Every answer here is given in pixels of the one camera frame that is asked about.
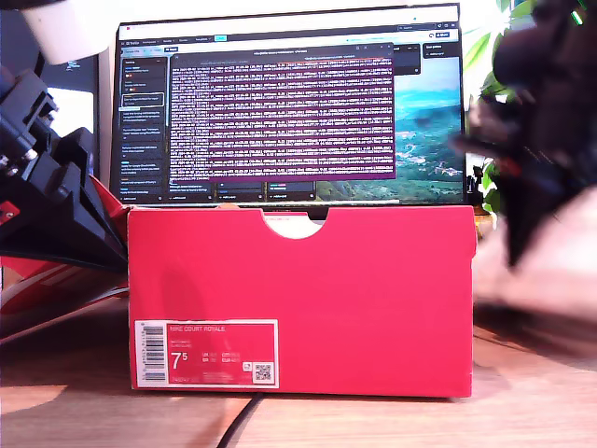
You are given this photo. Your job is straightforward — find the red Nike shoebox lid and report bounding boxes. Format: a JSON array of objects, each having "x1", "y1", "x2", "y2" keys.
[{"x1": 0, "y1": 175, "x2": 131, "y2": 344}]

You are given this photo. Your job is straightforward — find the white leather sneaker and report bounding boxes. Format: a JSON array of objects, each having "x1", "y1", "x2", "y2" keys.
[{"x1": 473, "y1": 186, "x2": 597, "y2": 360}]

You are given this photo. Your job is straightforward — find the red Nike shoebox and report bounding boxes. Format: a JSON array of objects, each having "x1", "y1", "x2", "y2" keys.
[{"x1": 126, "y1": 204, "x2": 478, "y2": 399}]

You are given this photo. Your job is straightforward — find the black monitor with code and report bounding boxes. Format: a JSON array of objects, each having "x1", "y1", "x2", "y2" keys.
[{"x1": 0, "y1": 8, "x2": 102, "y2": 183}]

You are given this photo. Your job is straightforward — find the green leafy potted plant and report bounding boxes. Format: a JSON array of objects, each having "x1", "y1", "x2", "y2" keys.
[{"x1": 464, "y1": 0, "x2": 542, "y2": 220}]

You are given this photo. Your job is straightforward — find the wide black computer monitor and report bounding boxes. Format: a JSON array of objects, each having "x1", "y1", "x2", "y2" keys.
[{"x1": 109, "y1": 3, "x2": 467, "y2": 221}]

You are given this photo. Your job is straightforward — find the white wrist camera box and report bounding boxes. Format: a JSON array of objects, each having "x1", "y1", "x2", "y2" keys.
[{"x1": 21, "y1": 0, "x2": 113, "y2": 66}]

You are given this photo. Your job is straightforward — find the black cable on table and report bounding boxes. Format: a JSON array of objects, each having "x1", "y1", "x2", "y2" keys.
[{"x1": 216, "y1": 394, "x2": 265, "y2": 448}]

